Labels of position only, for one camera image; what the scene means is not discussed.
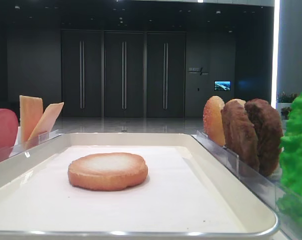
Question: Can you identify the green lettuce leaf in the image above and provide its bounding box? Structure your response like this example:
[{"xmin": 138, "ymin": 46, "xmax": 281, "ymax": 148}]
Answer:
[{"xmin": 279, "ymin": 92, "xmax": 302, "ymax": 225}]

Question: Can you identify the round bottom bread slice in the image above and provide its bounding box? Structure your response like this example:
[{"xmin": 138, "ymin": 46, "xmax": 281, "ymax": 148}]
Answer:
[{"xmin": 68, "ymin": 152, "xmax": 148, "ymax": 191}]

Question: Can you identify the left brown meat patty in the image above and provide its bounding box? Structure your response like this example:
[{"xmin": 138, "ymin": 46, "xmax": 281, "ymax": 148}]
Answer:
[{"xmin": 221, "ymin": 99, "xmax": 260, "ymax": 171}]

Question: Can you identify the brown meat patty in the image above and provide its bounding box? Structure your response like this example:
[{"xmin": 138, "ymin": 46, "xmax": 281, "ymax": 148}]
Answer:
[
  {"xmin": 221, "ymin": 99, "xmax": 260, "ymax": 171},
  {"xmin": 245, "ymin": 98, "xmax": 283, "ymax": 177}
]

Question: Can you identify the leaning orange cheese slice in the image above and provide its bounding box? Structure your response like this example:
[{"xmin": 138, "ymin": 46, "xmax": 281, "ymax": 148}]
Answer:
[{"xmin": 25, "ymin": 102, "xmax": 64, "ymax": 149}]

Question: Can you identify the right brown meat patty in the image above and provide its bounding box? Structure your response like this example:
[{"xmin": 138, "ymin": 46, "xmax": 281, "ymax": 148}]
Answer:
[{"xmin": 245, "ymin": 98, "xmax": 283, "ymax": 177}]

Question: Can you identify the upright orange cheese slice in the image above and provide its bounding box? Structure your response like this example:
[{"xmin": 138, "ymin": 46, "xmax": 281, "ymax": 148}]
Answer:
[{"xmin": 19, "ymin": 95, "xmax": 43, "ymax": 143}]

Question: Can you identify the red tomato slice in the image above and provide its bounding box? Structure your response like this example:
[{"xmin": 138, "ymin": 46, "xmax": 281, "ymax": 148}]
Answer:
[{"xmin": 0, "ymin": 108, "xmax": 18, "ymax": 149}]

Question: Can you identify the sesame top bun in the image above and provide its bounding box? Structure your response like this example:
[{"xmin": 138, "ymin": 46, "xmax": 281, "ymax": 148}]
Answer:
[{"xmin": 203, "ymin": 96, "xmax": 225, "ymax": 147}]

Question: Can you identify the right dark double door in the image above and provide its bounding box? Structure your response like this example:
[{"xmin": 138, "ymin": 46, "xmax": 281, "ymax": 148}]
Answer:
[{"xmin": 147, "ymin": 33, "xmax": 185, "ymax": 118}]

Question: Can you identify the dark double door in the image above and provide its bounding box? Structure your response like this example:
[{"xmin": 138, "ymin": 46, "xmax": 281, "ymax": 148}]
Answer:
[
  {"xmin": 105, "ymin": 32, "xmax": 144, "ymax": 118},
  {"xmin": 61, "ymin": 30, "xmax": 101, "ymax": 117},
  {"xmin": 147, "ymin": 33, "xmax": 185, "ymax": 118}
]

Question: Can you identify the middle dark double door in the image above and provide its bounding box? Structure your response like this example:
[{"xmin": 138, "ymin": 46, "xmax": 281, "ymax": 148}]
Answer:
[{"xmin": 105, "ymin": 32, "xmax": 144, "ymax": 118}]

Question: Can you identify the left dark double door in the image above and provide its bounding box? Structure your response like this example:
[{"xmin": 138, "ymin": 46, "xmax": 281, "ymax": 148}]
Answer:
[{"xmin": 61, "ymin": 30, "xmax": 101, "ymax": 117}]

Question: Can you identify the white rectangular tray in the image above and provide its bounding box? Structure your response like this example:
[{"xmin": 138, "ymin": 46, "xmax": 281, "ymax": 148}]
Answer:
[{"xmin": 0, "ymin": 133, "xmax": 279, "ymax": 240}]

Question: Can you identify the potted plant with flowers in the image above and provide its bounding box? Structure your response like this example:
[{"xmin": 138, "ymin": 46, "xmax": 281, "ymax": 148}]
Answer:
[{"xmin": 276, "ymin": 92, "xmax": 298, "ymax": 120}]

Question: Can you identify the left clear acrylic rack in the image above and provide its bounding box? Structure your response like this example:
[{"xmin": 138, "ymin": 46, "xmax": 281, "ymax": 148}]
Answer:
[{"xmin": 0, "ymin": 129, "xmax": 60, "ymax": 162}]

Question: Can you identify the clear acrylic rack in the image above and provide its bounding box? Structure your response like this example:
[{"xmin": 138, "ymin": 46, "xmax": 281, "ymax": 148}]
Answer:
[
  {"xmin": 194, "ymin": 130, "xmax": 302, "ymax": 240},
  {"xmin": 0, "ymin": 129, "xmax": 60, "ymax": 162}
]

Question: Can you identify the right clear acrylic rack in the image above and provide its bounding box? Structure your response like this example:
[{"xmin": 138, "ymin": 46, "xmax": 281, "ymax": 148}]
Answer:
[{"xmin": 194, "ymin": 130, "xmax": 302, "ymax": 240}]

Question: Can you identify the small wall screen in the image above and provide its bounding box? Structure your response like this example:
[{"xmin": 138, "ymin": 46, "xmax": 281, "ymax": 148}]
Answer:
[{"xmin": 214, "ymin": 81, "xmax": 231, "ymax": 91}]

